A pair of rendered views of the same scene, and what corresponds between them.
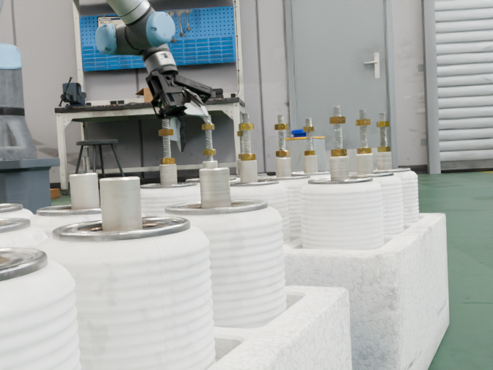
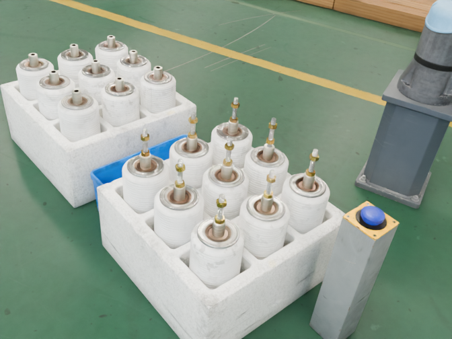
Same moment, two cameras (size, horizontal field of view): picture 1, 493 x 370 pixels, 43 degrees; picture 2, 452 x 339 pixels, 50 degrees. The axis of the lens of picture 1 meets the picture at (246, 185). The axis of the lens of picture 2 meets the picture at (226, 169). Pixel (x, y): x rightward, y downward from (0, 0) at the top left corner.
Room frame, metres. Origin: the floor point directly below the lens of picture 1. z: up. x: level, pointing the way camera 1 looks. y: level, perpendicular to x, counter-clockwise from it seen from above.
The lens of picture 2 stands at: (1.17, -0.79, 0.87)
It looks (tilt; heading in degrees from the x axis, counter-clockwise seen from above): 37 degrees down; 111
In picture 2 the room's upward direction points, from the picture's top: 6 degrees clockwise
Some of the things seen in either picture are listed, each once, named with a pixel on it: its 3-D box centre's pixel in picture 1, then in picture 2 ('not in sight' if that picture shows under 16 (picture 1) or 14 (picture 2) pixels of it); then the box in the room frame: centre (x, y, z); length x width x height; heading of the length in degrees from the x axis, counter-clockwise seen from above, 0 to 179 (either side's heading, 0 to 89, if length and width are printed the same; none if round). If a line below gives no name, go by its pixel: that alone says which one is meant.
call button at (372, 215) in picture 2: (301, 134); (372, 216); (1.18, -0.11, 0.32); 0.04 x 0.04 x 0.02
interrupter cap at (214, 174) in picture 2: (283, 178); (226, 175); (0.89, -0.05, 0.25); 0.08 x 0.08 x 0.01
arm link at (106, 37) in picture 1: (123, 38); not in sight; (1.58, 0.29, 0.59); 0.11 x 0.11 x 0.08; 46
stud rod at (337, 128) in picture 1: (338, 137); (144, 145); (0.73, -0.11, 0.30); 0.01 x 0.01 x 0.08
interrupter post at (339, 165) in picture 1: (339, 170); (145, 161); (0.73, -0.11, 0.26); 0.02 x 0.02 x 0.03
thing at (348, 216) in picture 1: (343, 258); (146, 199); (0.73, -0.11, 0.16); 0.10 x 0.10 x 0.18
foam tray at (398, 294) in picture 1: (289, 290); (220, 232); (0.89, -0.05, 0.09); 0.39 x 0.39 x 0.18; 65
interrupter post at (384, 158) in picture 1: (384, 163); (218, 227); (0.94, -0.21, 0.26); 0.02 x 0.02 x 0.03
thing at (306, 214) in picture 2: not in sight; (299, 218); (1.04, 0.00, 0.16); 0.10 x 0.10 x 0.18
